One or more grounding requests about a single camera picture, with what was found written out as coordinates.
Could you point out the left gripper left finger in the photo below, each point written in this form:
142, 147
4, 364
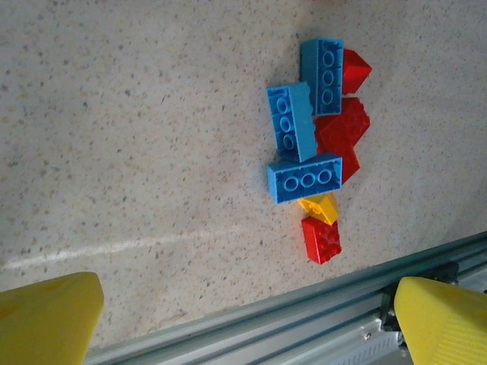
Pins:
45, 327

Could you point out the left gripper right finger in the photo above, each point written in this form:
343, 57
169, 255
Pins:
449, 327

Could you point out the red lego brick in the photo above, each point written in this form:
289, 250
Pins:
344, 125
355, 70
351, 165
321, 239

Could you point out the yellow lego brick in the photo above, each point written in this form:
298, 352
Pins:
321, 208

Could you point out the blue lego brick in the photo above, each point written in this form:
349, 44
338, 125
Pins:
304, 180
327, 76
293, 121

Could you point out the aluminium front frame rail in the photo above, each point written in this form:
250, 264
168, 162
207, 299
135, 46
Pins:
266, 327

